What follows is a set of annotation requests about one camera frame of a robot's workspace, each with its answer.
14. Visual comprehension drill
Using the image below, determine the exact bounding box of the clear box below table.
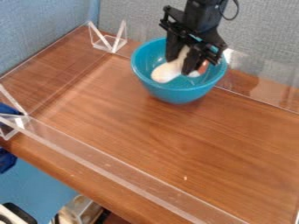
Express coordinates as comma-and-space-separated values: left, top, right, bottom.
55, 195, 103, 224

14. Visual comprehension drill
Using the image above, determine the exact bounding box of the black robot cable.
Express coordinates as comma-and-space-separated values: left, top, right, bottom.
218, 0, 240, 21

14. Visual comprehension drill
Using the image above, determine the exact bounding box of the clear acrylic back barrier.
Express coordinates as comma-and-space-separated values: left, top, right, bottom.
218, 49, 299, 114

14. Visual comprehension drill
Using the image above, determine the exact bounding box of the clear acrylic barrier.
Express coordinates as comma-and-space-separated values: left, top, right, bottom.
218, 49, 299, 114
0, 112, 250, 224

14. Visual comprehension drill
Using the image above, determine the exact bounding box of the blue clamp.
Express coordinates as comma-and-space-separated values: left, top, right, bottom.
0, 101, 24, 175

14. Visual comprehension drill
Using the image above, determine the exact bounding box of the clear acrylic front barrier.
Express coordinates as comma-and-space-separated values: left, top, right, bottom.
0, 112, 250, 224

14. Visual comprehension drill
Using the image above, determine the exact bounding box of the clear acrylic left bracket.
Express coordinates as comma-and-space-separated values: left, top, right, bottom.
0, 84, 29, 141

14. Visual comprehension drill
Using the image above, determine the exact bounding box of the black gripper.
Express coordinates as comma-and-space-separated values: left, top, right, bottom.
160, 0, 228, 75

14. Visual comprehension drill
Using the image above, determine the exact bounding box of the blue bowl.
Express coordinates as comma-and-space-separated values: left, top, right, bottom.
131, 37, 228, 104

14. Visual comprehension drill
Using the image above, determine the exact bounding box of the white brown toy mushroom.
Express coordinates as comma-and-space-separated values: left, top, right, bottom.
151, 46, 209, 84

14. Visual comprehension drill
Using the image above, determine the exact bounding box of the clear acrylic corner bracket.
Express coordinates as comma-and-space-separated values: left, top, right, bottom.
88, 20, 127, 53

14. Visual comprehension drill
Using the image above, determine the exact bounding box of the black white object below table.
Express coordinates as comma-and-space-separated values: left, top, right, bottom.
0, 203, 37, 224

